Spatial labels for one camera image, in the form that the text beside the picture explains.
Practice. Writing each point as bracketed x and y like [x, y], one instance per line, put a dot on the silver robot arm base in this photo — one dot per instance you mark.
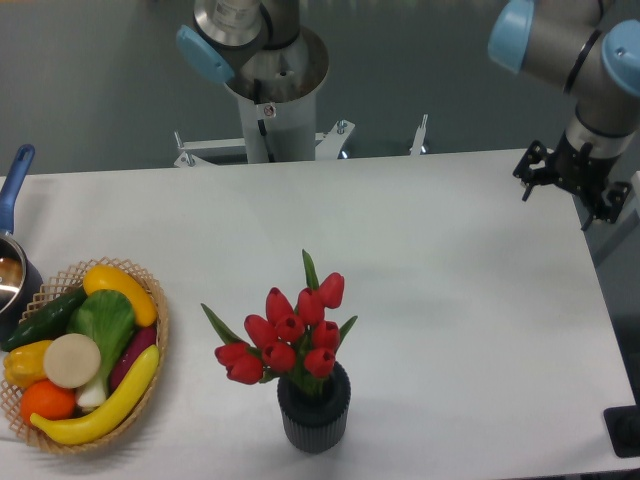
[258, 49]

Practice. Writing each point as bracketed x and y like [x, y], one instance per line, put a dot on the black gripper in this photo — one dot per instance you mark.
[581, 163]

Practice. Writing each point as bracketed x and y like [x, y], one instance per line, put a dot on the black device at edge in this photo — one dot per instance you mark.
[623, 428]

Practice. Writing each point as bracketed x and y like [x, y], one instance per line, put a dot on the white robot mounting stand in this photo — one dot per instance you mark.
[272, 132]

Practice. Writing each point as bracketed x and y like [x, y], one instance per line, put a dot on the yellow bell pepper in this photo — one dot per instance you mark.
[24, 366]

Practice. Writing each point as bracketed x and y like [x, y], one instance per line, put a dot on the woven wicker basket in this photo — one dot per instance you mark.
[63, 282]

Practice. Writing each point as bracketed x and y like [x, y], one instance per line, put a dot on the beige round disc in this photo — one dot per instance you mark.
[71, 361]

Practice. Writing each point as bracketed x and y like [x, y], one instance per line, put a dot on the blue handled saucepan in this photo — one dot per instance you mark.
[20, 279]

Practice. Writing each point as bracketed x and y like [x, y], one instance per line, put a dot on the green cucumber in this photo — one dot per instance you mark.
[46, 323]

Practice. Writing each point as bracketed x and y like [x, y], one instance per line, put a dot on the purple sweet potato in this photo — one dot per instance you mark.
[141, 340]

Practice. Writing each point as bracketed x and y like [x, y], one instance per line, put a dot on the dark ribbed vase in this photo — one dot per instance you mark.
[316, 425]

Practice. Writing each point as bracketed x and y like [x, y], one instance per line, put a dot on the green bok choy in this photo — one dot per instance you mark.
[106, 317]

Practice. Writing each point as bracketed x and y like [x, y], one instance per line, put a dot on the yellow squash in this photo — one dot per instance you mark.
[107, 277]

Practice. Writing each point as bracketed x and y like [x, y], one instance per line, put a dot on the yellow banana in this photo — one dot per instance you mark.
[112, 412]

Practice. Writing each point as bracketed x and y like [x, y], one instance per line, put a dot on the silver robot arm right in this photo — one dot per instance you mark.
[560, 42]

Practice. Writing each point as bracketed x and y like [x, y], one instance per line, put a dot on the red tulip bouquet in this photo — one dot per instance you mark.
[291, 341]

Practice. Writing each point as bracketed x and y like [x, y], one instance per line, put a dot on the orange fruit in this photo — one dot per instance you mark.
[48, 400]

